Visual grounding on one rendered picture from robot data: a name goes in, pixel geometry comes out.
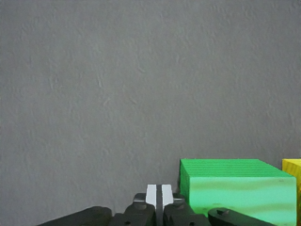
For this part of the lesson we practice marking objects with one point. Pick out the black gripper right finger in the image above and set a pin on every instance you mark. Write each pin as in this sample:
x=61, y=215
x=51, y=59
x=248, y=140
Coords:
x=173, y=211

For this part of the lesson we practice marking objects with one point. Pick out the yellow cube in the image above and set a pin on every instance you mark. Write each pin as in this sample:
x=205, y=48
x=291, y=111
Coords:
x=293, y=167

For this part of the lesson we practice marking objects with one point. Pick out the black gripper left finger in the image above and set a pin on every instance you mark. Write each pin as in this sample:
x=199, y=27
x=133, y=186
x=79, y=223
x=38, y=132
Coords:
x=143, y=212

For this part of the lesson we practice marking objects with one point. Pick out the green cube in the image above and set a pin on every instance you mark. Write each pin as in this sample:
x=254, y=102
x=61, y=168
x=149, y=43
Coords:
x=247, y=186

